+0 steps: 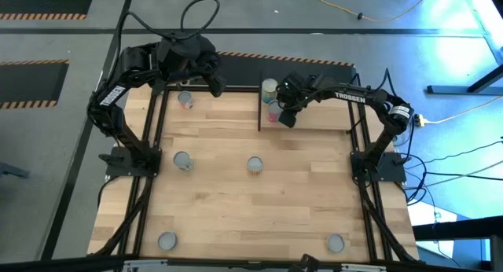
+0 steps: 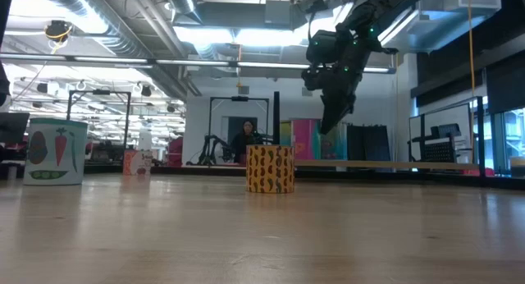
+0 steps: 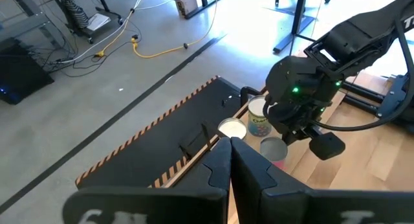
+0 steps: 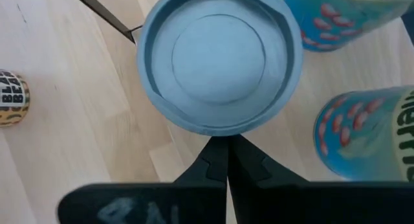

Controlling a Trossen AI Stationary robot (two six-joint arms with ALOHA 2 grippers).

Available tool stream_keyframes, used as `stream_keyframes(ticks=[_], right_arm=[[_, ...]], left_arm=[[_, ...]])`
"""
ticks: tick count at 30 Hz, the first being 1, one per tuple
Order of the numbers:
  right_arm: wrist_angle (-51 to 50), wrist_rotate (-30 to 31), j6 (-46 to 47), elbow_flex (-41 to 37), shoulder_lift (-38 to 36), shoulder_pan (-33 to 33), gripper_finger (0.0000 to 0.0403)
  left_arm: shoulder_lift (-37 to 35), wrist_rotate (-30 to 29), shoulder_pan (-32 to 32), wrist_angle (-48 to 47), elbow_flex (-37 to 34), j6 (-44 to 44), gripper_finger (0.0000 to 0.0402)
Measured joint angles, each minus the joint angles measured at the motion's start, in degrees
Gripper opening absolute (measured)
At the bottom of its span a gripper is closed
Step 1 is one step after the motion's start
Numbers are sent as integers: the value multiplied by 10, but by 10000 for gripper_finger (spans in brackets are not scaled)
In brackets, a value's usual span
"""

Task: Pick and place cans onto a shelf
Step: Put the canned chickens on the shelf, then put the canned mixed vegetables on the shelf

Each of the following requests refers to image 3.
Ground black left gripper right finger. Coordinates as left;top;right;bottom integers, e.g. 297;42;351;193
230;136;414;224

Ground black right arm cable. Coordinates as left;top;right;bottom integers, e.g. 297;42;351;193
262;10;414;131

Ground white floor cable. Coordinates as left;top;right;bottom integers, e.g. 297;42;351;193
60;0;146;65

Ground black desk leg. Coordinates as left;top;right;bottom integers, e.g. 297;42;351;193
272;0;317;54

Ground blue cherries can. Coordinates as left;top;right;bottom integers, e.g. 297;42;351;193
247;95;273;137

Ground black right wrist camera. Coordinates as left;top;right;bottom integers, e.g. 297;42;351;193
308;131;346;161

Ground yellow-green cherries can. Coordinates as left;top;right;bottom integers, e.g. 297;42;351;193
217;117;248;140

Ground black orange-striped floor mat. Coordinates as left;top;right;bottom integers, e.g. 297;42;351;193
74;75;259;190

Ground grey metal rack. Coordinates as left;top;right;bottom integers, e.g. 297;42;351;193
0;0;71;56

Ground black wheeled cart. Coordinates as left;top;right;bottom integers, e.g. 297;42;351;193
48;0;123;44

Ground cardboard box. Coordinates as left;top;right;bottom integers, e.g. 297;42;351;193
172;0;199;19

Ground black computer tower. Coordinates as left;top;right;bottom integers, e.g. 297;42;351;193
0;38;55;106

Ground pink and green can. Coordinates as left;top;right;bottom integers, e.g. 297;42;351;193
259;136;289;170

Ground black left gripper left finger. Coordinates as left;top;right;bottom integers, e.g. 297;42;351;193
62;137;232;224

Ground white papers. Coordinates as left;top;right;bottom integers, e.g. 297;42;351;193
86;12;111;32

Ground black white striped bag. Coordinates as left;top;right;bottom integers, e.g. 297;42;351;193
60;0;91;29

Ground yellow floor extension cable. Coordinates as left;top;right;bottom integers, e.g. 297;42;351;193
130;0;221;60

